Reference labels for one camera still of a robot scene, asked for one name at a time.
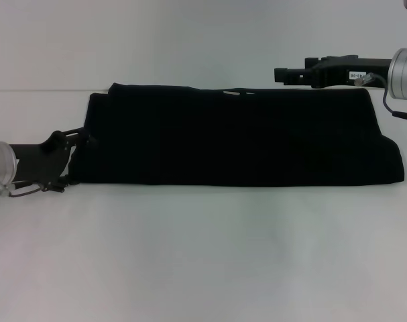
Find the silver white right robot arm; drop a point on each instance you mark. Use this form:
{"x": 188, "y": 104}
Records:
{"x": 404, "y": 75}

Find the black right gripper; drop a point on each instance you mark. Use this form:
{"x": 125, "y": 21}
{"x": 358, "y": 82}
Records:
{"x": 350, "y": 72}

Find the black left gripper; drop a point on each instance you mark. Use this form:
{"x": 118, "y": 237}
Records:
{"x": 42, "y": 161}

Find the black shirt with FREE print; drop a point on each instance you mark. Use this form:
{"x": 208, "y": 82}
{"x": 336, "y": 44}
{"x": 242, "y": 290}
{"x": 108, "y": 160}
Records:
{"x": 240, "y": 141}

